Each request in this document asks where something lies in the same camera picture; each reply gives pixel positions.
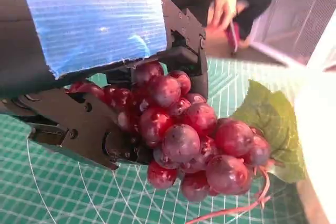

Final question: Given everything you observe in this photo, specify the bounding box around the red toy grape bunch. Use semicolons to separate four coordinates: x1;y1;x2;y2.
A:
67;61;307;224

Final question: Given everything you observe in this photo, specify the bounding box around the white square plate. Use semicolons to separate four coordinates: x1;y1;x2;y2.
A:
290;18;336;224

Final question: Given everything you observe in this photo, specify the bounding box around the person's left hand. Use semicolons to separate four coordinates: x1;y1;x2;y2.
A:
209;0;239;29

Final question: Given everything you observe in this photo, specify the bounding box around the green cutting mat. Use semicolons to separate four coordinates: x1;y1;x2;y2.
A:
0;56;316;224

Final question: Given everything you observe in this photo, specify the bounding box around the white mesh cabinet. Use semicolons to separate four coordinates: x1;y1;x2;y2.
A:
241;0;336;66

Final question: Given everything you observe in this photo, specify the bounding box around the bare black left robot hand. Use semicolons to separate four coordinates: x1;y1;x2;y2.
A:
0;0;210;172

